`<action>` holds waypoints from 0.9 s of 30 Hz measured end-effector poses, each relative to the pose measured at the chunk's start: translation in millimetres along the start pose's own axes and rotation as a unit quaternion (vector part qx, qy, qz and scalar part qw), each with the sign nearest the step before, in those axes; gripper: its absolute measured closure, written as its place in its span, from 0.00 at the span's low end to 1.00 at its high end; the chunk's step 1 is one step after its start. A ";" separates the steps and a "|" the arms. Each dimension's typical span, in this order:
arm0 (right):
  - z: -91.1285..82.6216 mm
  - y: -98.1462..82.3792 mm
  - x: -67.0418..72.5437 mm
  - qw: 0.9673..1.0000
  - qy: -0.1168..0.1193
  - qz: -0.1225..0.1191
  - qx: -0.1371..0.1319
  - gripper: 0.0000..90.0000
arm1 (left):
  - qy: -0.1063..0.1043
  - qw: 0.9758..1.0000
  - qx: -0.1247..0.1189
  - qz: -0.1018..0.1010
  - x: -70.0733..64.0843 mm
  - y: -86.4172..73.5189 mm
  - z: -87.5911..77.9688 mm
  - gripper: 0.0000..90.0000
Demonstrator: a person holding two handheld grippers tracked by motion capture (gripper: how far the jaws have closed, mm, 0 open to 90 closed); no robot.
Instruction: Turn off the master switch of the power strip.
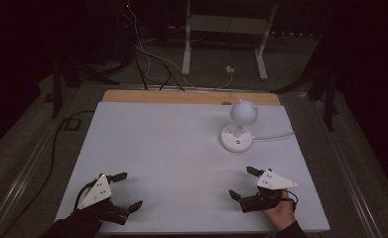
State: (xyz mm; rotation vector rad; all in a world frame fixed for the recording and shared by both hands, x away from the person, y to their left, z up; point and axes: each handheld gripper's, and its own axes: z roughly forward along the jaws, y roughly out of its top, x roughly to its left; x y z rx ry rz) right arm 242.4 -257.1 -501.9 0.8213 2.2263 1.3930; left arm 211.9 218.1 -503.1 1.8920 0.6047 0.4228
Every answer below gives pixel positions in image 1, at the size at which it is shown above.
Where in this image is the black tripod stand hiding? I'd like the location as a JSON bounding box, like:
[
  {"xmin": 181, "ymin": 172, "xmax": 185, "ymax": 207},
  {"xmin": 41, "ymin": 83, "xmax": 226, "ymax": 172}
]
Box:
[
  {"xmin": 44, "ymin": 49, "xmax": 120, "ymax": 119},
  {"xmin": 270, "ymin": 63, "xmax": 340, "ymax": 132}
]

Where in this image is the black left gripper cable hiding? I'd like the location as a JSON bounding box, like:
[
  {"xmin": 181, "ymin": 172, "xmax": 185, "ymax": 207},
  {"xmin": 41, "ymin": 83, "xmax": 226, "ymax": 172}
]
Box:
[{"xmin": 73, "ymin": 178, "xmax": 98, "ymax": 212}]

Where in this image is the metal floor rail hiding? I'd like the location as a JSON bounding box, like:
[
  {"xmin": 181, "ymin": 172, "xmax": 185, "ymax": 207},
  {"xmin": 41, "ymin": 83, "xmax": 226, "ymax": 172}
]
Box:
[
  {"xmin": 314, "ymin": 98, "xmax": 383, "ymax": 238},
  {"xmin": 0, "ymin": 127, "xmax": 62, "ymax": 238}
]

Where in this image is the long black floor cable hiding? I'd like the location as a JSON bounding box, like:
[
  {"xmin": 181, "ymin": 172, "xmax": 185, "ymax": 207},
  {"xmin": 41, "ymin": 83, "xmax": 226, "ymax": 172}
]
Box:
[{"xmin": 0, "ymin": 109, "xmax": 96, "ymax": 237}]

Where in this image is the white globe night lamp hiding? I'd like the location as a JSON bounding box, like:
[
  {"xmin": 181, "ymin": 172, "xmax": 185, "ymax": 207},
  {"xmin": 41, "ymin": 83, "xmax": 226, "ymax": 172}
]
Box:
[{"xmin": 229, "ymin": 98, "xmax": 259, "ymax": 139}]

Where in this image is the black floor cable bundle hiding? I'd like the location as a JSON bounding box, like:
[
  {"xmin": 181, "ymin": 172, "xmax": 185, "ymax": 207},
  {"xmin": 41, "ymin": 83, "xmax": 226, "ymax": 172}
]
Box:
[{"xmin": 133, "ymin": 46, "xmax": 187, "ymax": 92}]

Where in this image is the white power strip cable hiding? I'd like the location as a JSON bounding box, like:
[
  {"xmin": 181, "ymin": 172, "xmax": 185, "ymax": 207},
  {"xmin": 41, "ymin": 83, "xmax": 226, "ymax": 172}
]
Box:
[{"xmin": 252, "ymin": 131, "xmax": 296, "ymax": 142}]

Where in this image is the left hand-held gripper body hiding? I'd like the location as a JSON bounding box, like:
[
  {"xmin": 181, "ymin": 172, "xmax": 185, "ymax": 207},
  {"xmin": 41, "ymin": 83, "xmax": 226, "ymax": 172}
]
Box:
[{"xmin": 73, "ymin": 173, "xmax": 131, "ymax": 226}]

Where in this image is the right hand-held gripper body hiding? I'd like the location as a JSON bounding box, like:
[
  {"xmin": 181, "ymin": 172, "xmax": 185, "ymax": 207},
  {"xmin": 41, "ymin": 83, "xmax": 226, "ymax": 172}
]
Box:
[{"xmin": 239, "ymin": 169, "xmax": 298, "ymax": 213}]

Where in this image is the light grey table mat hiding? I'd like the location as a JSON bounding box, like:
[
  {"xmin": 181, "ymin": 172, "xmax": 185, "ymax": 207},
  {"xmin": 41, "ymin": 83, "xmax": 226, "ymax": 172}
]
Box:
[{"xmin": 55, "ymin": 101, "xmax": 330, "ymax": 234}]

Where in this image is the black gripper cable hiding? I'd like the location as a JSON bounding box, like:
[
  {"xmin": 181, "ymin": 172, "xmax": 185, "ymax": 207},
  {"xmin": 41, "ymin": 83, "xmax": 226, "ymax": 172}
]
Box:
[
  {"xmin": 282, "ymin": 189, "xmax": 300, "ymax": 211},
  {"xmin": 73, "ymin": 178, "xmax": 98, "ymax": 212}
]

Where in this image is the white floor cable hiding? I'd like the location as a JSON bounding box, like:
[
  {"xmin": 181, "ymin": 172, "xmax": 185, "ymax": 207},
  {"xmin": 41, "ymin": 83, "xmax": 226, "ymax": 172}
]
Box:
[{"xmin": 127, "ymin": 0, "xmax": 234, "ymax": 90}]

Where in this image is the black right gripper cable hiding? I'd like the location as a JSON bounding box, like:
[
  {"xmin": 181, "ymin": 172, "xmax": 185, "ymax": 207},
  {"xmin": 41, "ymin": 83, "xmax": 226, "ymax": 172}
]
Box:
[{"xmin": 282, "ymin": 189, "xmax": 300, "ymax": 211}]

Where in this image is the black square floor plate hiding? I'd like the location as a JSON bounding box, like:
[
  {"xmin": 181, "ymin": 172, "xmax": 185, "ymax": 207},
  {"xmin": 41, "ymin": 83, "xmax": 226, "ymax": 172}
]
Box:
[{"xmin": 63, "ymin": 118, "xmax": 82, "ymax": 131}]

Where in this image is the person's right hand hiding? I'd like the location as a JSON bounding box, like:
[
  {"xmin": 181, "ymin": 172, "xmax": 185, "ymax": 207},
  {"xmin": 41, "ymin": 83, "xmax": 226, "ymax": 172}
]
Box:
[{"xmin": 262, "ymin": 189, "xmax": 298, "ymax": 232}]

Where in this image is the white metal stand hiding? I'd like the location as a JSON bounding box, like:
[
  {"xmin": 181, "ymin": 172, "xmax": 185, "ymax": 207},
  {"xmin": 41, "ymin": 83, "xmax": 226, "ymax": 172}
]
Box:
[{"xmin": 181, "ymin": 0, "xmax": 279, "ymax": 81}]

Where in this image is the round white power strip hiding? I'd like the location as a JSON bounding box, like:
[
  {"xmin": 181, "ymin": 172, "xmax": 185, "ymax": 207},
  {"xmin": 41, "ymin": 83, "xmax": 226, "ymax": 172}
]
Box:
[{"xmin": 219, "ymin": 123, "xmax": 256, "ymax": 154}]

